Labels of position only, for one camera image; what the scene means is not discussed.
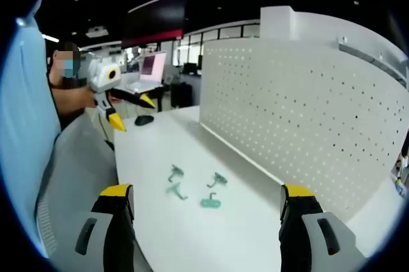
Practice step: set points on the person's dark shirt torso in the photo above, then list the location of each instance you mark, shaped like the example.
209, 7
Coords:
68, 120

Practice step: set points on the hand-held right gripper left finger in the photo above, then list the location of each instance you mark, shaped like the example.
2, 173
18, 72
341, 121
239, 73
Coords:
99, 240

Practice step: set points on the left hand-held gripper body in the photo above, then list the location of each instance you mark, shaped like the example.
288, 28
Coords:
103, 75

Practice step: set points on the white pillar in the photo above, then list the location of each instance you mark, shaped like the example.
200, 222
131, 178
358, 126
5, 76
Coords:
276, 23

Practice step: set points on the ceiling projector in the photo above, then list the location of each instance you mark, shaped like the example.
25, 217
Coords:
96, 32

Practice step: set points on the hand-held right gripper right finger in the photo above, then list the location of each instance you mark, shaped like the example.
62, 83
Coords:
322, 240

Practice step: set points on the person's left hand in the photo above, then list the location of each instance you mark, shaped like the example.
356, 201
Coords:
89, 99

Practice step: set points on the light blue panel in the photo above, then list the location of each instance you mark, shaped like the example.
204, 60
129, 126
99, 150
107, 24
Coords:
25, 109

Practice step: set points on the green hook assembly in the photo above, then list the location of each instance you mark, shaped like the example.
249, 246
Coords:
176, 172
219, 179
210, 202
176, 190

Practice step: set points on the black computer mouse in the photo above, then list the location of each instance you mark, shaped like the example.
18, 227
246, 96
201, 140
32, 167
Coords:
144, 120

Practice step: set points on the black office chair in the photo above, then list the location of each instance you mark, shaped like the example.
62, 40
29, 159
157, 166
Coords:
181, 94

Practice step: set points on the white laptop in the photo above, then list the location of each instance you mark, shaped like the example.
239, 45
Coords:
151, 69

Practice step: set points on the white perforated mounting plate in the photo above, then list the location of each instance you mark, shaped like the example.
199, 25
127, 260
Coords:
287, 109

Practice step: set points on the large black hanging screen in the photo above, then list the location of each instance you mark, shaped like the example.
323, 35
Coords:
156, 19

